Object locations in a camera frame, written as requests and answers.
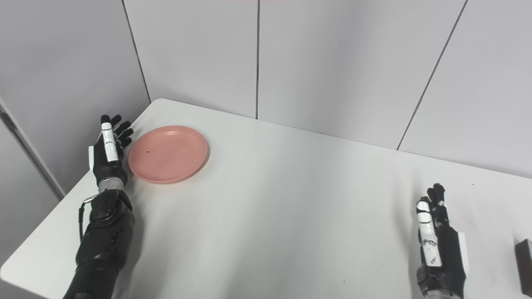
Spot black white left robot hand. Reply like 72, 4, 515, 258
88, 115, 134, 187

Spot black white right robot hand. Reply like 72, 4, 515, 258
416, 183, 469, 298

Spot pink round plate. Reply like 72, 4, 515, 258
128, 125, 209, 184

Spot chocolate cake slice with fruit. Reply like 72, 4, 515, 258
515, 239, 532, 297

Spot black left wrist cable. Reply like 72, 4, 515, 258
78, 194, 99, 243

